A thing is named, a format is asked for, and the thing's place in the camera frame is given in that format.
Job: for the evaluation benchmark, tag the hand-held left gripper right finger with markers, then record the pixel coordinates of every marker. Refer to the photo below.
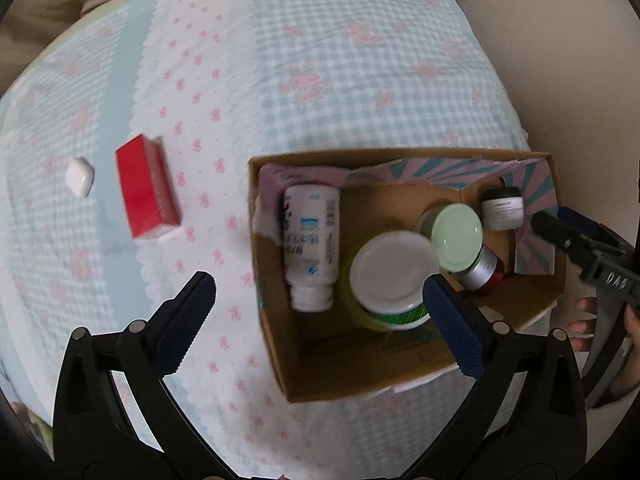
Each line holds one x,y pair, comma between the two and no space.
452,330

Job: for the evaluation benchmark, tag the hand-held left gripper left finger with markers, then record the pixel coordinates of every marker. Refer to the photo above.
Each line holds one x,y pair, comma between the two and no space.
187,320

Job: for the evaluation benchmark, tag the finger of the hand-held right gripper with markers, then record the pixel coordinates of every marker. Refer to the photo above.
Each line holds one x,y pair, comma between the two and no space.
582,220
557,232

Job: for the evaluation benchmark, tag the black and white jar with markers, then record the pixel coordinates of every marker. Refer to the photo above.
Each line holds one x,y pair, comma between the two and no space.
502,207

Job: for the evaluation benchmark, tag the silver and red jar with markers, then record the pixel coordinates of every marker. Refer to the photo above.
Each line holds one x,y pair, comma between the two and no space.
480,270

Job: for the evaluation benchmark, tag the green jar with white lid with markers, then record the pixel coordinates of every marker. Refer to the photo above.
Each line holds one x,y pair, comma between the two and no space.
390,270

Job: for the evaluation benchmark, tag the pale green lidded glass jar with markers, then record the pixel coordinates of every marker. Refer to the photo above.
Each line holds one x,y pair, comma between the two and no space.
457,235

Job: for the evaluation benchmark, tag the patterned cardboard box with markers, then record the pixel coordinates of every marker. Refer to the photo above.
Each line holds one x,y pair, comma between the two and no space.
320,365

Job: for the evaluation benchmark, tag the white pill bottle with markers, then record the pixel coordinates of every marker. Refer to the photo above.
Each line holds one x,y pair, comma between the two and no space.
310,240

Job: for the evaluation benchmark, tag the person's right hand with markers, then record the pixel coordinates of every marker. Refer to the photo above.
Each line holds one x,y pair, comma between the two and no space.
582,335

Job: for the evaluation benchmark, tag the red box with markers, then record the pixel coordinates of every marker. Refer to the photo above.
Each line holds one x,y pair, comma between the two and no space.
145,185

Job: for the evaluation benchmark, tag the white earbuds case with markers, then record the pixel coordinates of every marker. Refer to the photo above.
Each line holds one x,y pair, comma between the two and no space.
80,175

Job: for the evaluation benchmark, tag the checked floral bed blanket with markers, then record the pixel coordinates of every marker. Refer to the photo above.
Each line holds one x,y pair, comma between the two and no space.
325,60

